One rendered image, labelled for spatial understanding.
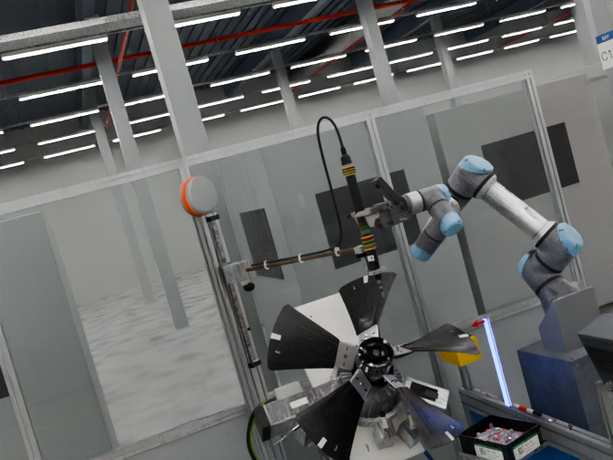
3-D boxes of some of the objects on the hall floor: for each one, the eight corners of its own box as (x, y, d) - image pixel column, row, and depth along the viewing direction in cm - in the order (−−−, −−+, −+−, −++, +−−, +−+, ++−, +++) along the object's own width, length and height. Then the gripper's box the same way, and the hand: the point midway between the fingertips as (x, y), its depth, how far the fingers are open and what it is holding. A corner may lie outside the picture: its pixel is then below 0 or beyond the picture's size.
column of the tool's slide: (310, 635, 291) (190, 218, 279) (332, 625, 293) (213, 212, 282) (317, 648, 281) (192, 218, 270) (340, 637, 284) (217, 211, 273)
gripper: (420, 218, 231) (362, 235, 225) (400, 220, 245) (347, 236, 239) (412, 193, 230) (356, 210, 224) (394, 196, 244) (340, 212, 238)
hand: (351, 214), depth 232 cm, fingers open, 8 cm apart
